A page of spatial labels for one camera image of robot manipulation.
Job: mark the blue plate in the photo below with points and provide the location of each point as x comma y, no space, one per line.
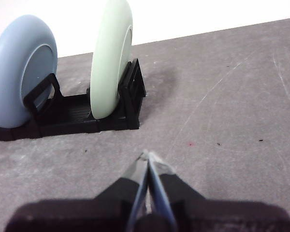
12,72

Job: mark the green plate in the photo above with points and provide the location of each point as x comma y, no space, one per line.
108,60

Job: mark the black plate rack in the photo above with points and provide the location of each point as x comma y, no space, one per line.
70,120

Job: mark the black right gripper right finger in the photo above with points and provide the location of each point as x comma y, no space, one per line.
195,212

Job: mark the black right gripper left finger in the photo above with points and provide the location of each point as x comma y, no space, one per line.
111,205

